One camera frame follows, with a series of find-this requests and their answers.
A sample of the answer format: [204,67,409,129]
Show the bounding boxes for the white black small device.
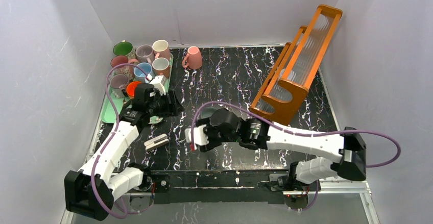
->
[144,134,169,152]

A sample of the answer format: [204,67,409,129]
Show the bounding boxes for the pink upside-down mug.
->
[182,46,203,69]

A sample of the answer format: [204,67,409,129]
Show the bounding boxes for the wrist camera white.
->
[146,74,169,95]
[185,125,209,146]

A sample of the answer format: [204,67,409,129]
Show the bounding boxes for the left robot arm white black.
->
[64,83,184,220]

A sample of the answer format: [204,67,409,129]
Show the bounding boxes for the orange wooden dish rack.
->
[249,5,343,126]

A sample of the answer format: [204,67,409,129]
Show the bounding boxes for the pinkish mug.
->
[109,73,130,98]

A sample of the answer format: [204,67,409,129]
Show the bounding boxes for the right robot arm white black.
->
[185,109,367,186]

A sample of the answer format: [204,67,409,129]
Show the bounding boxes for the cream cartoon mug green interior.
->
[113,41,136,60]

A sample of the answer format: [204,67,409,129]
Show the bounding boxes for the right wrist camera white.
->
[185,125,209,146]

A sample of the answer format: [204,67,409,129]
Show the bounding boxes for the light blue upside-down mug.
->
[133,62,155,83]

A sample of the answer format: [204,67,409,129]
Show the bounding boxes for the lavender ribbed mug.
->
[135,45,155,64]

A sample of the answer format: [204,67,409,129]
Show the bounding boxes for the salmon upside-down mug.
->
[152,57,171,79]

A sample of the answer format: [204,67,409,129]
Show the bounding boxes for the green floral serving tray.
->
[101,63,170,123]

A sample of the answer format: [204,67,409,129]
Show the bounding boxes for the grey upside-down mug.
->
[198,107,218,119]

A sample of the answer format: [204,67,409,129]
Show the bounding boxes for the orange upside-down mug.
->
[126,81,141,99]

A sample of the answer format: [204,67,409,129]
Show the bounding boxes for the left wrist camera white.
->
[146,74,169,95]

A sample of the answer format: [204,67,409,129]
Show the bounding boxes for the pink patterned mug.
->
[110,56,139,80]

